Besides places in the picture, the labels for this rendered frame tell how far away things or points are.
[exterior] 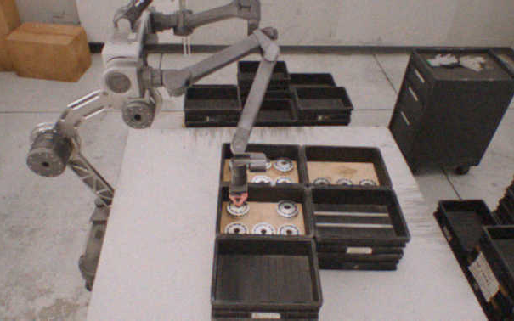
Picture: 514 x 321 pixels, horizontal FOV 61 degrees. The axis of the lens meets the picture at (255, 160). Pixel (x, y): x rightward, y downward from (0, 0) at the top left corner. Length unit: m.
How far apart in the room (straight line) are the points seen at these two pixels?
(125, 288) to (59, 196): 1.60
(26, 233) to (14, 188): 0.49
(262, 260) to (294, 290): 0.18
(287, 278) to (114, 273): 0.74
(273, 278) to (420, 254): 0.74
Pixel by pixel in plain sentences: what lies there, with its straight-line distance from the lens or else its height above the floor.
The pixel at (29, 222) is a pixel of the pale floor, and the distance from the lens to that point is 3.32.
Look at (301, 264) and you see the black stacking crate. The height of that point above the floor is 0.83.
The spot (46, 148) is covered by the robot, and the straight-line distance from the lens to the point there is 2.25.
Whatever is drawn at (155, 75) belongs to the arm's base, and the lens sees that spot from 1.66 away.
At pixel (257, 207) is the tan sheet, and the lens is 2.01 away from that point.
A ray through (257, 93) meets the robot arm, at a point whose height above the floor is 1.42.
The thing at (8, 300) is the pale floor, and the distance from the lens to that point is 2.97.
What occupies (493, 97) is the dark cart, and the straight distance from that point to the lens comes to 3.41.
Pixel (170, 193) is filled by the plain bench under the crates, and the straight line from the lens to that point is 2.27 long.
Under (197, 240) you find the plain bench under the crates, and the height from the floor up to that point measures 0.70.
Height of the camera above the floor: 2.29
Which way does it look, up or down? 41 degrees down
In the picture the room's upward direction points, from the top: 4 degrees clockwise
